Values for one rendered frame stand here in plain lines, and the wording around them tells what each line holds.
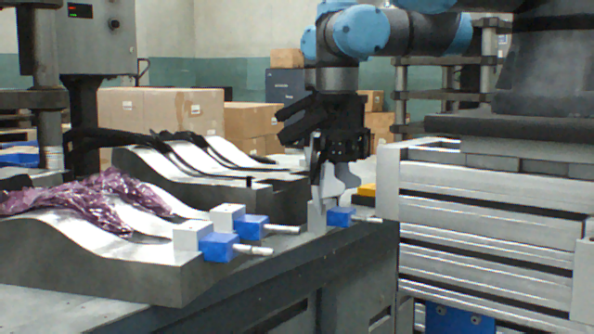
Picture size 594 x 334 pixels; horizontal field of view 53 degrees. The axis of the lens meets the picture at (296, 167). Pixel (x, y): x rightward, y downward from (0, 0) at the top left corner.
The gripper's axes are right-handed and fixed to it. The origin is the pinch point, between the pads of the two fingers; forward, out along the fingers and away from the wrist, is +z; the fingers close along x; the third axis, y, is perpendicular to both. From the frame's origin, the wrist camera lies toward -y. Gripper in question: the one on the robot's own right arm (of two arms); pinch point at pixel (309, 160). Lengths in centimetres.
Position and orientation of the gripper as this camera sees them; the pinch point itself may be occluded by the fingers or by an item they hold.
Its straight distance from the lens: 161.3
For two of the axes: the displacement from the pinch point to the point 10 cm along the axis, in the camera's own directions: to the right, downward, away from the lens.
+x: 2.2, -1.5, 9.6
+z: 0.0, 9.9, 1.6
